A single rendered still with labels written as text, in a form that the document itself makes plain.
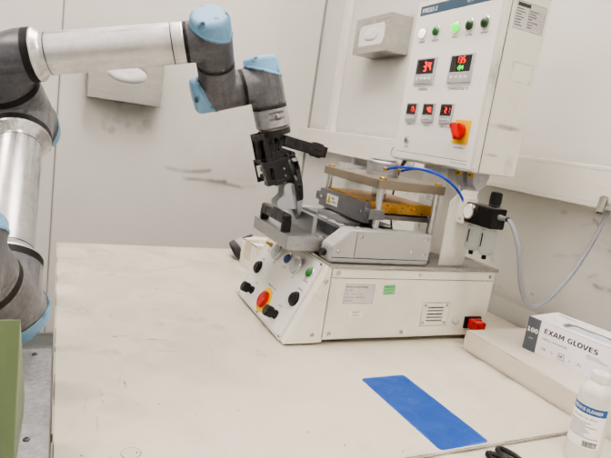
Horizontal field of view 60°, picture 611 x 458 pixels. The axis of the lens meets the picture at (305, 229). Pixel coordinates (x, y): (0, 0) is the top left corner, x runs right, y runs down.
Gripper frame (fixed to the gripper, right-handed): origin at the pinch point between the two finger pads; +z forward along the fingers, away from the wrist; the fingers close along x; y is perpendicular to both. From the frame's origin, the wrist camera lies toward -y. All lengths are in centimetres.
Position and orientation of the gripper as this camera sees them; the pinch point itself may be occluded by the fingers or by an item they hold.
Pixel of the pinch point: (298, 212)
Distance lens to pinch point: 122.7
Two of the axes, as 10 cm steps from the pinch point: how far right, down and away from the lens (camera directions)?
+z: 1.7, 9.3, 3.1
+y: -9.0, 2.8, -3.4
